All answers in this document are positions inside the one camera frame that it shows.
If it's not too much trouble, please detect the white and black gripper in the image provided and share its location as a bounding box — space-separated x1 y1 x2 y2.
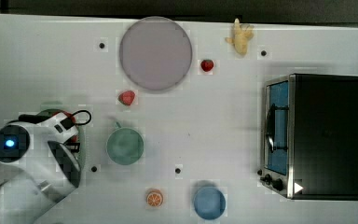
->
40 112 80 153

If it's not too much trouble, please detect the red plush ketchup bottle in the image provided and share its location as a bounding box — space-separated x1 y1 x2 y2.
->
52 110 78 144

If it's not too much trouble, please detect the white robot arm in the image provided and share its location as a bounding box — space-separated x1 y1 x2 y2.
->
0 112 81 224

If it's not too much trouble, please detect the green mug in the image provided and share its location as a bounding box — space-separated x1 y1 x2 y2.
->
106 122 145 165

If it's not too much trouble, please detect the pink toy strawberry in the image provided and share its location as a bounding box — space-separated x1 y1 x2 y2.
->
118 91 135 106

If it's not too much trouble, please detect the toy orange slice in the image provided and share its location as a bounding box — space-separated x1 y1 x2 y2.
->
145 189 164 207

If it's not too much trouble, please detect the round grey plate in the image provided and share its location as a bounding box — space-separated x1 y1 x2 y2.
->
119 17 193 91

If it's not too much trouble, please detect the dark red toy strawberry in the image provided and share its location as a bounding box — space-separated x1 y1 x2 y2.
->
200 60 214 72

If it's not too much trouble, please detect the blue bowl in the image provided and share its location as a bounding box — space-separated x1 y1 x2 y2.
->
193 187 226 220

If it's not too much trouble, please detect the silver toaster oven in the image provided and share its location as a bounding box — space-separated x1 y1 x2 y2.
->
257 74 358 201

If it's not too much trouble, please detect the black looped cable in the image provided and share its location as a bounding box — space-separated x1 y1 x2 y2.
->
69 109 93 127

